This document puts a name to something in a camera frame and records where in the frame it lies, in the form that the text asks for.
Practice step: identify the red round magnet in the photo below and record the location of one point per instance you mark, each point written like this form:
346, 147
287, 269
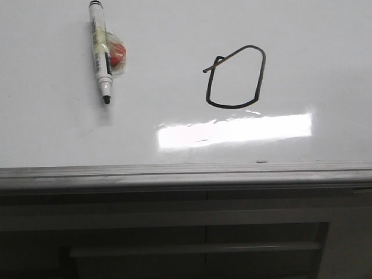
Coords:
117, 54

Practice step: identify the white whiteboard marker pen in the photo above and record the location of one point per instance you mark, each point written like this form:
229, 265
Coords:
100, 50

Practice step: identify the white whiteboard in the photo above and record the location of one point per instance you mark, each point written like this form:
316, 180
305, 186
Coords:
205, 82

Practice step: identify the grey cabinet with louvres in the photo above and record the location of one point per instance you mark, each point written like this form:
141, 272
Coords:
259, 233

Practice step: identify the grey aluminium whiteboard frame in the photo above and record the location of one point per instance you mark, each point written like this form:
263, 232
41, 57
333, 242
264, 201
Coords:
183, 177

